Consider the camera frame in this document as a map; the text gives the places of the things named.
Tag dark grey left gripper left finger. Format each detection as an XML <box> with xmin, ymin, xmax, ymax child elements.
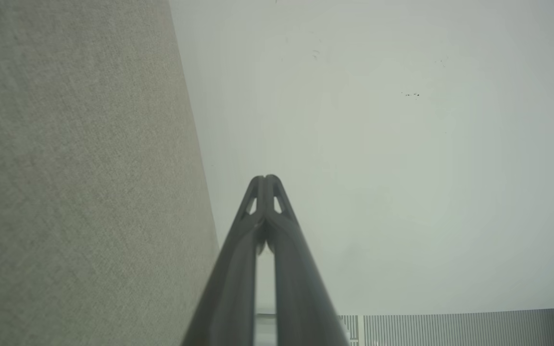
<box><xmin>181</xmin><ymin>175</ymin><xmax>264</xmax><ymax>346</ymax></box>

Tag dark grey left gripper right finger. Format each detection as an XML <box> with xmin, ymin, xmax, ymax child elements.
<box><xmin>264</xmin><ymin>174</ymin><xmax>351</xmax><ymax>346</ymax></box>

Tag white ribbed panel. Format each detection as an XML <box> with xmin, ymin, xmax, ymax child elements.
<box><xmin>339</xmin><ymin>308</ymin><xmax>554</xmax><ymax>346</ymax></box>

